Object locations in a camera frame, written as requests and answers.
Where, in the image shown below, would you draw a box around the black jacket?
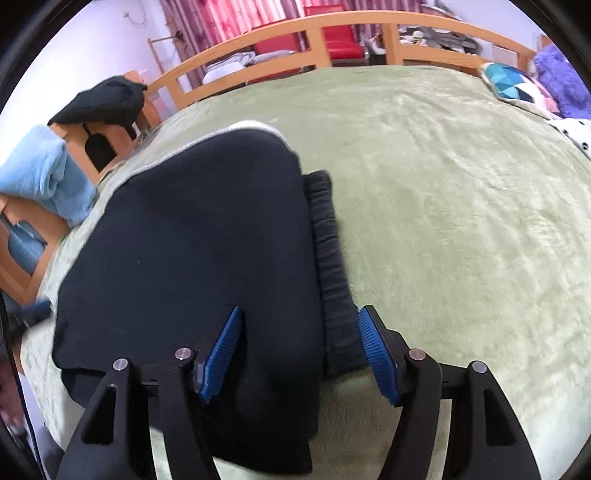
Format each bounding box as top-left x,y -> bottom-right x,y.
48,76 -> 148,131

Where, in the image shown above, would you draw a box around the purple plush toy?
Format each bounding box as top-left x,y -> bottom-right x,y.
534,42 -> 591,119

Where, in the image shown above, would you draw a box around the red chair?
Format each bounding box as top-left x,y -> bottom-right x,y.
304,4 -> 366,62
252,33 -> 307,58

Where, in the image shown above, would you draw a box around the pink floral curtain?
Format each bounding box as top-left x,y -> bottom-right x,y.
160,0 -> 430,51

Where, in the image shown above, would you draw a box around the black pants with white stripe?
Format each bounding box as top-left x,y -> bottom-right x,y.
51,120 -> 368,475

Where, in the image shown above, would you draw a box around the light blue fleece towel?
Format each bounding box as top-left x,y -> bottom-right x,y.
0,124 -> 99,278

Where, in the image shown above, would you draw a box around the geometric patterned pillow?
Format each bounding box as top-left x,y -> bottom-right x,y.
478,62 -> 560,119

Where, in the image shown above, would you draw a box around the pile of clothes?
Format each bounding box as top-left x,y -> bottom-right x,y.
365,1 -> 477,55

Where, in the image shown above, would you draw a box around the wooden coat rack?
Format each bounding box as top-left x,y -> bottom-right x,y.
148,32 -> 191,93

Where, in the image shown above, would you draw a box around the white floral quilt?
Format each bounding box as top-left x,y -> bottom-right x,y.
549,117 -> 591,160

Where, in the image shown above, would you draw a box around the folded white bedding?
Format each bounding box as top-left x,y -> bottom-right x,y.
202,51 -> 296,86

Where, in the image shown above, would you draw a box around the wooden bed frame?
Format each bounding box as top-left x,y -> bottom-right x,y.
0,10 -> 541,305

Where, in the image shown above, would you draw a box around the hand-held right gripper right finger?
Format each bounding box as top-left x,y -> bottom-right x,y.
358,305 -> 542,480

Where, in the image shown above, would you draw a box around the white radiator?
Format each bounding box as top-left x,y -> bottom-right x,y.
492,45 -> 519,68

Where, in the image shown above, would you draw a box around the green fleece blanket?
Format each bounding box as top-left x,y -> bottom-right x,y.
20,65 -> 591,480

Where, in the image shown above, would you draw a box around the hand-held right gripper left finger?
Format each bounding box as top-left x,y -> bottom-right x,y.
55,305 -> 245,480

